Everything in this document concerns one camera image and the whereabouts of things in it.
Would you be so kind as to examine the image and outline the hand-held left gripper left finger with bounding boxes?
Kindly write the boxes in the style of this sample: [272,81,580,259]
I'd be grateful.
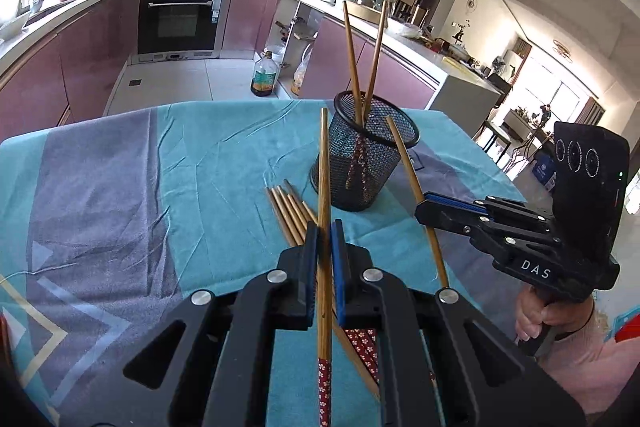
[60,222,321,427]

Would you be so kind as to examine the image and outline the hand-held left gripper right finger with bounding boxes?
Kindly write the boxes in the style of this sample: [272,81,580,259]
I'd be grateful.
[330,219,586,427]

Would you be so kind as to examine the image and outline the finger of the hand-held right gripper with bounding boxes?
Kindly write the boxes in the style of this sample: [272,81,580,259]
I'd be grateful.
[415,202,566,258]
[424,193,553,230]

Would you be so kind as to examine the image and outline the black mesh utensil holder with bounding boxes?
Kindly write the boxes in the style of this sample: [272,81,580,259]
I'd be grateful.
[310,90,421,212]

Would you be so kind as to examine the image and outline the person's right forearm pink sleeve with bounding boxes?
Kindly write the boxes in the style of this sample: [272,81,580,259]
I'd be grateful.
[542,312,640,410]

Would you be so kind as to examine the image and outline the person's right hand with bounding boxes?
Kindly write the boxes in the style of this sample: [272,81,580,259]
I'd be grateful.
[515,287,596,342]

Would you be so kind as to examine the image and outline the blue bag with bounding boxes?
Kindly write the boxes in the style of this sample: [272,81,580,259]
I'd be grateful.
[532,154,556,192]

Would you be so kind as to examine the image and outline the dark dining chair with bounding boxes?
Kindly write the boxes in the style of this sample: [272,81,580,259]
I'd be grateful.
[480,117,516,168]

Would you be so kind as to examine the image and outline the red plastic object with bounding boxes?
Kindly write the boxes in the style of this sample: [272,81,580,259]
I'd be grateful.
[615,312,640,343]

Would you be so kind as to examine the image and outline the clear plastic bag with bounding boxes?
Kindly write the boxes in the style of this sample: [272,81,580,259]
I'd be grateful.
[291,52,313,96]

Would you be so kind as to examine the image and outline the cooking oil bottle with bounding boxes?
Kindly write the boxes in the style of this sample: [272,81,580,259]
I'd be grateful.
[250,51,279,98]

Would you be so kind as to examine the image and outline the teal and grey tablecloth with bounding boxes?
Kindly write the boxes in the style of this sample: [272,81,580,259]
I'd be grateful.
[0,99,526,427]

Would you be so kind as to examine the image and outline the black built-in oven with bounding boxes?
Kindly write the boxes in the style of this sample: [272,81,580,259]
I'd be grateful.
[137,0,223,55]

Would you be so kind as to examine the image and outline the pink kitchen cabinets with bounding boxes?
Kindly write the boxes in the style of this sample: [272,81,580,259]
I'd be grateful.
[0,0,436,138]

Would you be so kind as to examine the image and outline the white bowl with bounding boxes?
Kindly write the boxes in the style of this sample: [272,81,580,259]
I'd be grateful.
[0,14,31,40]

